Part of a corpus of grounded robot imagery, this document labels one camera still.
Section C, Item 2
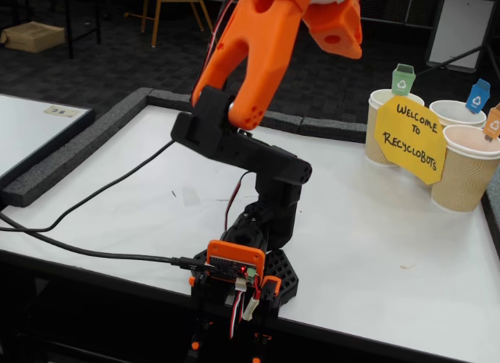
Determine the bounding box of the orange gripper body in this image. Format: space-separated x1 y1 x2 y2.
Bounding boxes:
302 0 363 60

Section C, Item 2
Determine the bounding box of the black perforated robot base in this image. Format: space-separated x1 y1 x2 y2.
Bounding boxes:
193 247 300 306

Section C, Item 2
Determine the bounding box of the green recycling bin tag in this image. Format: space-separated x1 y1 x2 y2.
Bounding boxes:
391 63 418 97

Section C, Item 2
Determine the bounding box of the short dark foam border strip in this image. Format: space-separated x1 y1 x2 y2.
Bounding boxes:
299 116 368 144

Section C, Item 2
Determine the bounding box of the thin black rod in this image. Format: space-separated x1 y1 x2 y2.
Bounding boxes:
416 42 500 77

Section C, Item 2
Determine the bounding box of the paper cup with green tag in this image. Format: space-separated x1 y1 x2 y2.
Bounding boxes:
365 88 425 169

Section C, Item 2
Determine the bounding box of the paper cup with blue tag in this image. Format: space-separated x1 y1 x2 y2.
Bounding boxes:
428 100 488 130

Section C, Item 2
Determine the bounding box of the yellow welcome sign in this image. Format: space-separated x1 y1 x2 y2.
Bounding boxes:
373 95 448 186

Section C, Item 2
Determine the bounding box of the blue recycling bin tag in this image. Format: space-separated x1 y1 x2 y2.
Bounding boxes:
465 78 491 115

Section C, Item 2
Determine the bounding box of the chair with brass legs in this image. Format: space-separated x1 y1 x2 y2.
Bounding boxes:
123 0 220 48

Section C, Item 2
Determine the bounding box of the orange recycling bin tag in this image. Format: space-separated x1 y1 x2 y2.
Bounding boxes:
483 103 500 143

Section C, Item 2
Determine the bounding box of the paper cup with orange tag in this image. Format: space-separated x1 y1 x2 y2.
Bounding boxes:
430 124 500 214

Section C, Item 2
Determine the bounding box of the orange controller board case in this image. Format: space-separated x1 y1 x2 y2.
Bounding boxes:
205 240 267 283

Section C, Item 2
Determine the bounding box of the black and orange table clamp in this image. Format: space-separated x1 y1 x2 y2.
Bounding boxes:
252 276 283 363
187 276 232 363

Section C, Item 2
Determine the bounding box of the paper label sticker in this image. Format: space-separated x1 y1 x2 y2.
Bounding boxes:
44 105 80 119

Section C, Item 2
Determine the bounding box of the cardboard box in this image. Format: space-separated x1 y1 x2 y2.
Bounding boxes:
0 21 66 54

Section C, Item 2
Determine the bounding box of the white panel with black frame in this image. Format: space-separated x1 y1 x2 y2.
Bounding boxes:
425 0 498 74

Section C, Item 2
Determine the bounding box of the red and black servo wire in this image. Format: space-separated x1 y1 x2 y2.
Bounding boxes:
223 170 255 234

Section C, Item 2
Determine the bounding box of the black metal furniture frame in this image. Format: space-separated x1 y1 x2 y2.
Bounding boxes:
62 0 103 60

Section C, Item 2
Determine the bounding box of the black camera cable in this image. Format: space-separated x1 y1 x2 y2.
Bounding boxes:
0 140 176 233

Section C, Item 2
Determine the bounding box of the black USB cable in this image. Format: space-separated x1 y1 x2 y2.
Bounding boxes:
0 212 206 272

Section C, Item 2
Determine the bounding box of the red white black wire bundle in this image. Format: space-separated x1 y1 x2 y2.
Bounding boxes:
227 279 262 340

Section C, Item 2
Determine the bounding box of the whiteboard with black frame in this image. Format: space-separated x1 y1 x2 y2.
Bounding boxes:
0 92 95 187

